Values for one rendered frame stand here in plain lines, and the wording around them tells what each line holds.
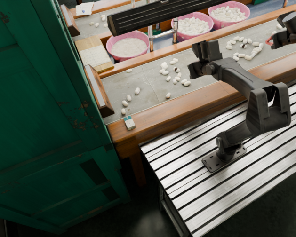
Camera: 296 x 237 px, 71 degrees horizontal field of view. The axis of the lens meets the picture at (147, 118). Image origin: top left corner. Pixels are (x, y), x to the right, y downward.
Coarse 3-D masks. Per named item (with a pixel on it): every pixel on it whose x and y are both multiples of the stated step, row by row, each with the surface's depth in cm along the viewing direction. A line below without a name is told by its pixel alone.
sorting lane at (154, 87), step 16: (240, 32) 129; (256, 32) 128; (224, 48) 122; (240, 48) 121; (288, 48) 118; (144, 64) 118; (160, 64) 117; (176, 64) 116; (240, 64) 113; (256, 64) 112; (112, 80) 112; (128, 80) 112; (144, 80) 111; (160, 80) 110; (176, 80) 109; (192, 80) 109; (208, 80) 108; (112, 96) 106; (144, 96) 104; (160, 96) 104; (176, 96) 103; (128, 112) 99
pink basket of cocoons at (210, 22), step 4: (196, 12) 141; (180, 16) 142; (188, 16) 143; (196, 16) 142; (204, 16) 139; (208, 16) 137; (172, 20) 137; (200, 20) 142; (208, 20) 137; (212, 20) 134; (172, 24) 136; (208, 24) 137; (212, 24) 131; (180, 32) 128; (204, 32) 127; (208, 32) 133; (180, 36) 132; (184, 36) 130; (188, 36) 129; (192, 36) 128; (196, 36) 128; (180, 40) 136; (184, 40) 133
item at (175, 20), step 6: (150, 0) 98; (174, 18) 111; (174, 24) 114; (150, 30) 110; (174, 30) 117; (150, 36) 113; (156, 36) 115; (174, 36) 120; (150, 42) 116; (174, 42) 123; (150, 48) 120
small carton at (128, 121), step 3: (126, 117) 92; (129, 117) 92; (126, 120) 91; (129, 120) 91; (132, 120) 91; (126, 123) 90; (129, 123) 90; (132, 123) 90; (129, 126) 89; (132, 126) 90; (135, 126) 90; (129, 129) 90
